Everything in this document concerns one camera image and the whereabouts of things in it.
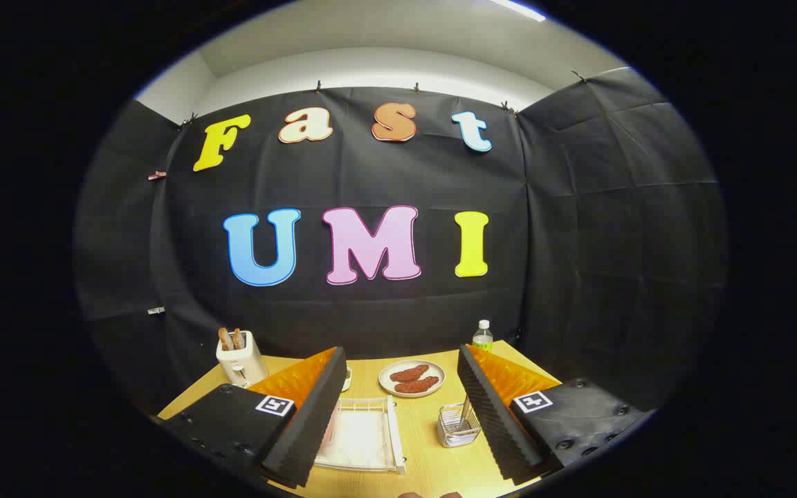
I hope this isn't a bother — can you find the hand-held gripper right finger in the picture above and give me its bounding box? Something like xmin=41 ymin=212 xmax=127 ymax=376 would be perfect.
xmin=457 ymin=344 xmax=652 ymax=486

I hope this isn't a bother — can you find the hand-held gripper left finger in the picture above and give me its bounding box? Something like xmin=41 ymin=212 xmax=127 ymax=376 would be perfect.
xmin=156 ymin=347 xmax=349 ymax=490

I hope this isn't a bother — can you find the metal wire basket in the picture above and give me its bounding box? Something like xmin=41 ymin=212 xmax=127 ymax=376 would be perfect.
xmin=437 ymin=403 xmax=482 ymax=448

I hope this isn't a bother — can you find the white wire dish rack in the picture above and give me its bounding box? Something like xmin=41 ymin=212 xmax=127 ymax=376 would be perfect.
xmin=314 ymin=396 xmax=407 ymax=475

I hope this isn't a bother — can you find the white plate with sausages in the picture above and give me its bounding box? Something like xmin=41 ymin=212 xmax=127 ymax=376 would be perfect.
xmin=378 ymin=360 xmax=446 ymax=398

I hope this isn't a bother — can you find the white toaster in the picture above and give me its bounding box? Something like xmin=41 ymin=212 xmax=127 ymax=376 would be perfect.
xmin=216 ymin=331 xmax=269 ymax=387

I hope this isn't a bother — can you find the black backdrop cloth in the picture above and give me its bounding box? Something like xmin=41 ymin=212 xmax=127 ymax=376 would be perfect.
xmin=73 ymin=67 xmax=728 ymax=416

